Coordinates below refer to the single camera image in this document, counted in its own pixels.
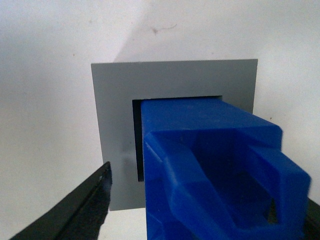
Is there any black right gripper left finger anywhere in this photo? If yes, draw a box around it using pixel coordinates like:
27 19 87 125
11 162 112 240

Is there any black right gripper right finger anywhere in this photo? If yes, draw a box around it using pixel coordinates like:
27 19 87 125
302 199 320 240

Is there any blue plastic part with handle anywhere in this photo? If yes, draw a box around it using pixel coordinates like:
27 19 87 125
141 98 311 240

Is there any gray square base block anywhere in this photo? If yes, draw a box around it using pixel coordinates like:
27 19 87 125
91 59 258 211

